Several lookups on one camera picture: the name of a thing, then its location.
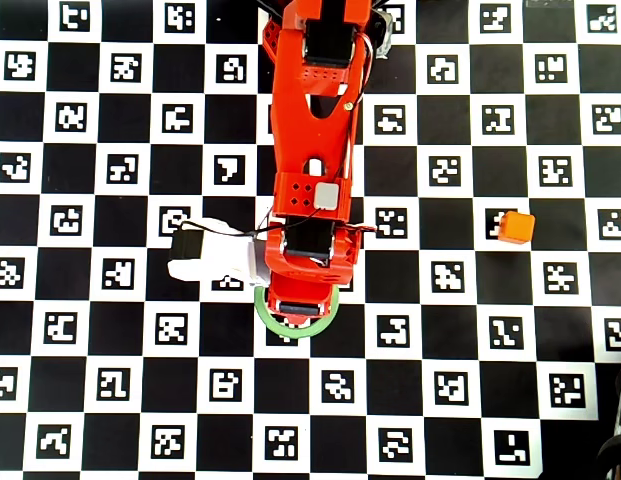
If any checkerboard marker mat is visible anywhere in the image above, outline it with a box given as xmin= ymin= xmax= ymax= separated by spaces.
xmin=0 ymin=0 xmax=621 ymax=476

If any small grey box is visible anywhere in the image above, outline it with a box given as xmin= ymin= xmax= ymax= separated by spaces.
xmin=313 ymin=182 xmax=341 ymax=210

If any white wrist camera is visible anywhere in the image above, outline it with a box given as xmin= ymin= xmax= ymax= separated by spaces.
xmin=167 ymin=217 xmax=271 ymax=289

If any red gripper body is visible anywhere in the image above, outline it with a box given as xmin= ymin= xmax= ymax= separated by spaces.
xmin=267 ymin=264 xmax=359 ymax=317

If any green flat ring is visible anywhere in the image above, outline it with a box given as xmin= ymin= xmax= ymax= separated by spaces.
xmin=253 ymin=287 xmax=341 ymax=340

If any orange cube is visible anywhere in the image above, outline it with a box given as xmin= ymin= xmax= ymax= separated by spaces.
xmin=497 ymin=210 xmax=536 ymax=245

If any thin black camera cable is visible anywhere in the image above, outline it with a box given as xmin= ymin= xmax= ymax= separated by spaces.
xmin=179 ymin=207 xmax=324 ymax=239

